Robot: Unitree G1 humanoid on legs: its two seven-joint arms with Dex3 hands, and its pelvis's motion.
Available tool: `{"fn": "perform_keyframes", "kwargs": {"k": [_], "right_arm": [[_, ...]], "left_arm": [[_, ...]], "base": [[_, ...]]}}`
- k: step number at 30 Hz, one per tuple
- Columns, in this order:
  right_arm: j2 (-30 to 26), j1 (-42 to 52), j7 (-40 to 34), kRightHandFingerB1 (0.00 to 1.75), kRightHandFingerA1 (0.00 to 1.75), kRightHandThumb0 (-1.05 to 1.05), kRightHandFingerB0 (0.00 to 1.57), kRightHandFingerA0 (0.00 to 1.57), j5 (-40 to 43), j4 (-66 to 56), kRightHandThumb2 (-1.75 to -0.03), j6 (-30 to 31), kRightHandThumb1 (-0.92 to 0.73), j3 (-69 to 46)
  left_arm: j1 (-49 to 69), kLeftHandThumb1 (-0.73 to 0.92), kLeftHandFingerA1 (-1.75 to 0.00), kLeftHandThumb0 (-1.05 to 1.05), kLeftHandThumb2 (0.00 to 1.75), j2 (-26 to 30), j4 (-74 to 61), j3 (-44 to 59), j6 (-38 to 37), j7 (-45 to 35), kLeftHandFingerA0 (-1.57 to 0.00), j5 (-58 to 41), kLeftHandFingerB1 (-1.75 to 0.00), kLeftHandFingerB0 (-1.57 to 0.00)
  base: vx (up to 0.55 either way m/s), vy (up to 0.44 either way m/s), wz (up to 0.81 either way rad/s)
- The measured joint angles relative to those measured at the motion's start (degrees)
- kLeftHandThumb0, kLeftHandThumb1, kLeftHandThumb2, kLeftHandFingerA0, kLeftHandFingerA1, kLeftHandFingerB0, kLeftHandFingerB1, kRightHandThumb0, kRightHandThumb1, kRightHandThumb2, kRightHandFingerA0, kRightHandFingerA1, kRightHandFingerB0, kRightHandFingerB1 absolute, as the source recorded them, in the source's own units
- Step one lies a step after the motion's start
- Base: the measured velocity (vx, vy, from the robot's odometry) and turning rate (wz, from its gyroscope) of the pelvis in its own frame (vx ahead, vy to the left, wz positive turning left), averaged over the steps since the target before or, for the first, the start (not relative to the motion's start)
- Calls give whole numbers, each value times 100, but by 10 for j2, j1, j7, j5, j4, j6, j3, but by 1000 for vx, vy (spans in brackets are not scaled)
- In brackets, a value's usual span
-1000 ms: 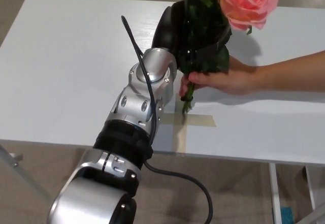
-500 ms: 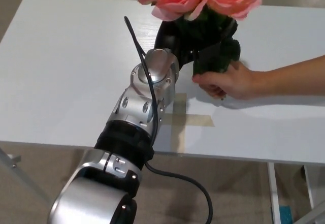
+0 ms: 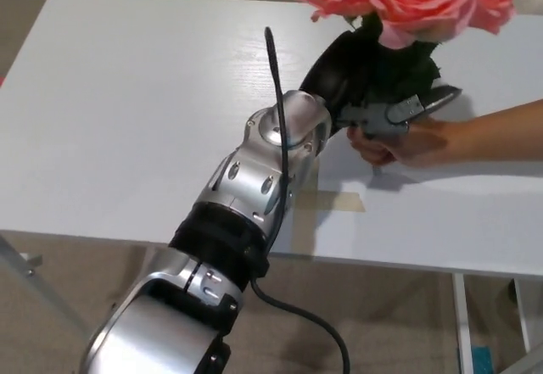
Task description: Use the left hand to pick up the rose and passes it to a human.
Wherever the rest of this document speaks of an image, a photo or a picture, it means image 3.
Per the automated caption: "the grey metal stand frame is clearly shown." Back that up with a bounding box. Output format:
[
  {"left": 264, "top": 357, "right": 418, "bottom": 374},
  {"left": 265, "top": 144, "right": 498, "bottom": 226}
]
[{"left": 0, "top": 232, "right": 92, "bottom": 346}]

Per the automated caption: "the white thick table leg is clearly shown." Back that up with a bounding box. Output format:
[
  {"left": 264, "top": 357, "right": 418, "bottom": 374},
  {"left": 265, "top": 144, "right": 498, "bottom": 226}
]
[{"left": 451, "top": 272, "right": 474, "bottom": 374}]

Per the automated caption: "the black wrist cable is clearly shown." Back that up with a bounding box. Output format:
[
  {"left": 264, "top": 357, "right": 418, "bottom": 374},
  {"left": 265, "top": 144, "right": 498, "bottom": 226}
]
[{"left": 249, "top": 25, "right": 351, "bottom": 374}]

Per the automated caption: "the white thin table leg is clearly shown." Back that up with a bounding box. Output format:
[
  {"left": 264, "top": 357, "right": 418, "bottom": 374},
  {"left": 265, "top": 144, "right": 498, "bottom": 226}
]
[{"left": 511, "top": 278, "right": 533, "bottom": 352}]

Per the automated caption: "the long beige tape strip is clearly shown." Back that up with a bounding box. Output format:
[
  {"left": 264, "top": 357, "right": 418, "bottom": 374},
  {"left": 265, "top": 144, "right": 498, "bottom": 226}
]
[{"left": 303, "top": 191, "right": 367, "bottom": 214}]

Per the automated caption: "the person's bare forearm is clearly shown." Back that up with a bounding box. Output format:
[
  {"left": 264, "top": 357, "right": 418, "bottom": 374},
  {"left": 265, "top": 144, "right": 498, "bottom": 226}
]
[{"left": 440, "top": 98, "right": 543, "bottom": 165}]

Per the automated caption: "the teal floor marker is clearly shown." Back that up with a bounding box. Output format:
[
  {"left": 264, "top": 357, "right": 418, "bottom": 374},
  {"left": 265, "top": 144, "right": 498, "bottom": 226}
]
[{"left": 470, "top": 342, "right": 494, "bottom": 366}]

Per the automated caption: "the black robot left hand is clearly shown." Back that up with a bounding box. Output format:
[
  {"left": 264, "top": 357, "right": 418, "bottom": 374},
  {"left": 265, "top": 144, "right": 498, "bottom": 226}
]
[{"left": 299, "top": 30, "right": 464, "bottom": 142}]

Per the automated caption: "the person's bare hand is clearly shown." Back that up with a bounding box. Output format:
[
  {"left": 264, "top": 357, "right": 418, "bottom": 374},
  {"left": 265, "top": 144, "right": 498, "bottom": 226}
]
[{"left": 346, "top": 117, "right": 451, "bottom": 168}]

